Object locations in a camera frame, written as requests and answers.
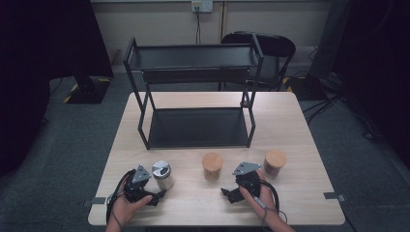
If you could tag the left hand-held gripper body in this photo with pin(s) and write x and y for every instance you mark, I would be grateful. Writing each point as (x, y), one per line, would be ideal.
(137, 187)

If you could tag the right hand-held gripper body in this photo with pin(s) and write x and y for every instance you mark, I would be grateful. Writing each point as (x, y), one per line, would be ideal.
(248, 180)

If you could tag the metal-lid glass jar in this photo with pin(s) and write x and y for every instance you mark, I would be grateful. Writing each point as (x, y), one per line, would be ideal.
(162, 175)

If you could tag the wooden-lid jar of wafer rolls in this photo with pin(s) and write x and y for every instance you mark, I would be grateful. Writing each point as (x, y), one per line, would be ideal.
(212, 164)

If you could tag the black metal two-tier rack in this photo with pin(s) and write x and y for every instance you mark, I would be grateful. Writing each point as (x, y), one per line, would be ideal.
(196, 129)

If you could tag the person's left hand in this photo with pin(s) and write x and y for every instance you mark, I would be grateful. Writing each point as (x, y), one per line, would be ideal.
(124, 211)

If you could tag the person's right hand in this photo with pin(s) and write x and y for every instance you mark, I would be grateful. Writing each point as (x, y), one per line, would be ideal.
(262, 204)

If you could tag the grey tape strip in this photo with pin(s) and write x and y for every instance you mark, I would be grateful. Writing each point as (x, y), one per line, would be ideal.
(95, 201)
(333, 196)

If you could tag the black stand base, yellow tape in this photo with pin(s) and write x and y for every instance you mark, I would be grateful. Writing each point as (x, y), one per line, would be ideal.
(88, 92)

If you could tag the black chair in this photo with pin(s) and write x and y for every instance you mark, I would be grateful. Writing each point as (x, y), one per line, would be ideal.
(277, 45)

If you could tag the black curtain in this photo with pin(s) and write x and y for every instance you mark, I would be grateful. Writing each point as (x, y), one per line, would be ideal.
(42, 64)
(380, 64)

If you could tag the white wall outlet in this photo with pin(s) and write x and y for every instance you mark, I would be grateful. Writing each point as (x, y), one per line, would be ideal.
(202, 5)

